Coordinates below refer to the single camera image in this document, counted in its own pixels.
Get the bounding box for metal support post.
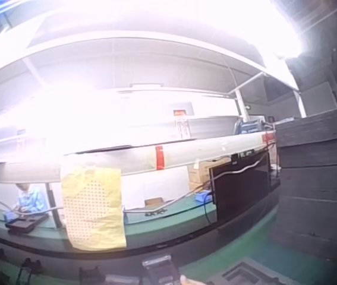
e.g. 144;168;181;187
44;182;64;229

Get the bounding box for yellow sheet with red dots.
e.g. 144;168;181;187
60;166;127;252

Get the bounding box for grey flexible hose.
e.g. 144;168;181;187
122;154;267;215

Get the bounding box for grey foam tray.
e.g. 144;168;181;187
209;256;303;285

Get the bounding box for white overhead canopy frame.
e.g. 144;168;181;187
0;29;307;119

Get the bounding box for white workbench shelf beam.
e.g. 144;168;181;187
0;129;276;182

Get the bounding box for small blue bin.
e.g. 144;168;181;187
2;211;17;224

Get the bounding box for black flat monitor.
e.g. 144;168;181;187
209;153;272;223

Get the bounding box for person's right hand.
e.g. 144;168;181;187
179;274;206;285

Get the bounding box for stack of grey trays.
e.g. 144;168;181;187
271;103;337;270

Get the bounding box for blue box on shelf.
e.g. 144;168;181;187
234;118;266;135

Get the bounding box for small brown cardboard box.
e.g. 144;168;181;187
144;197;165;208

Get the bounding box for red tape strip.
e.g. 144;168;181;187
155;145;165;171

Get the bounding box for black tray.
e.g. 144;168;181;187
5;213;50;235

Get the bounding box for brown cardboard boxes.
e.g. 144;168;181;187
187;157;232;191

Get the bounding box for white hanging label card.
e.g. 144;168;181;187
175;116;191;140

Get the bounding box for black electronic device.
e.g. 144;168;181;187
141;253;184;285

